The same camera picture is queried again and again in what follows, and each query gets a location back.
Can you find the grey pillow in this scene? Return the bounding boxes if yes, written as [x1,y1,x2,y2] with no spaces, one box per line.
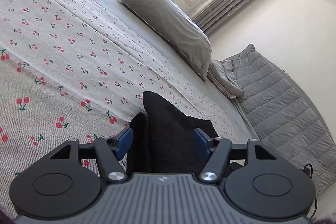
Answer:
[121,0,212,81]

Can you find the folded grey pink quilt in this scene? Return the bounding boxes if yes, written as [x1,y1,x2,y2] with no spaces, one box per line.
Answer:
[207,60,244,99]

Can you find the cherry print bed cloth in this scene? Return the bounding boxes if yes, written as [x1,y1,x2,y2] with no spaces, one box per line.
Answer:
[1,0,238,216]

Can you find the grey quilted headboard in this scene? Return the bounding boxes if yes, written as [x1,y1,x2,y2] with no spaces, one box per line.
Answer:
[222,44,335,195]

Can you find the black pants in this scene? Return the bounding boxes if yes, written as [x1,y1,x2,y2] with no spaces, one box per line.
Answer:
[126,91,218,177]

